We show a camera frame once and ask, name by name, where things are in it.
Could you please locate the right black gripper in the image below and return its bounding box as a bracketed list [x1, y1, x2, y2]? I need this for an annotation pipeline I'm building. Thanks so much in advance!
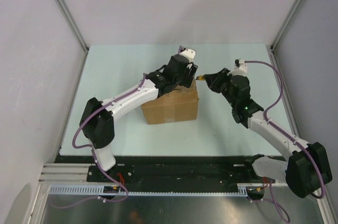
[204, 68, 237, 107]

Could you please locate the yellow utility knife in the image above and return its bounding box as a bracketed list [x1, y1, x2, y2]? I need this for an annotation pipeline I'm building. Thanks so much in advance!
[195, 75, 205, 81]

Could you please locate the brown cardboard express box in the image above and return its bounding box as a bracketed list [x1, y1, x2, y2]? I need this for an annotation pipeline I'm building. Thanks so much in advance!
[141, 81, 199, 125]

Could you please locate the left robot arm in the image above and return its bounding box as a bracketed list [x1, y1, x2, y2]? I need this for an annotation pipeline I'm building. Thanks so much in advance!
[72, 47, 198, 182]

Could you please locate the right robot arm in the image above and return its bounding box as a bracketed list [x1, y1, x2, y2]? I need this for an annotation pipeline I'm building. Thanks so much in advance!
[203, 68, 333, 198]

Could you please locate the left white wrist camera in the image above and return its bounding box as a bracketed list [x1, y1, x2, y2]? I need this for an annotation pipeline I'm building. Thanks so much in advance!
[178, 46, 196, 62]

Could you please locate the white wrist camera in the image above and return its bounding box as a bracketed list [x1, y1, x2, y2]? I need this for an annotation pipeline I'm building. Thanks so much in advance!
[178, 46, 196, 62]
[229, 59, 248, 76]

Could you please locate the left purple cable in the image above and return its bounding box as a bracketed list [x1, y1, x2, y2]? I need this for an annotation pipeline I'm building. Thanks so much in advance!
[50, 45, 185, 209]

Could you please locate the purple cable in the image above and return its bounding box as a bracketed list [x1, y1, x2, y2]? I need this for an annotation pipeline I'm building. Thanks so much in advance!
[50, 45, 185, 209]
[244, 60, 327, 223]

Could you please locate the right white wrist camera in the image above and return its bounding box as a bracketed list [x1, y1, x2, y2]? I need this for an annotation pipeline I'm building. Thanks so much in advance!
[229, 59, 248, 76]

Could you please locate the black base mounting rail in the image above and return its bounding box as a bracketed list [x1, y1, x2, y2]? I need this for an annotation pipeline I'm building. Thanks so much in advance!
[54, 155, 267, 185]

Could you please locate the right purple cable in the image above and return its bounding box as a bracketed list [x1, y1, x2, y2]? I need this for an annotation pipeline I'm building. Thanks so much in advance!
[244, 60, 327, 223]

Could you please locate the right aluminium frame post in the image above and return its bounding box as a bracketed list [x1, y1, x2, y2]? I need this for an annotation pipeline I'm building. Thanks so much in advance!
[271, 0, 322, 50]

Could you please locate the aluminium frame post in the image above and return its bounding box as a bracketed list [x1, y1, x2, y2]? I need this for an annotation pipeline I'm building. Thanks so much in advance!
[271, 0, 322, 50]
[55, 0, 89, 54]

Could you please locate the white slotted cable duct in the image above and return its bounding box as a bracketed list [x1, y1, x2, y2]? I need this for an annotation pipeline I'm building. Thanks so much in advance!
[49, 183, 250, 197]

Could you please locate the left aluminium frame post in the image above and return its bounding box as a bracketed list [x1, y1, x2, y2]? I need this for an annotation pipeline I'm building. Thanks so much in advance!
[55, 0, 89, 54]

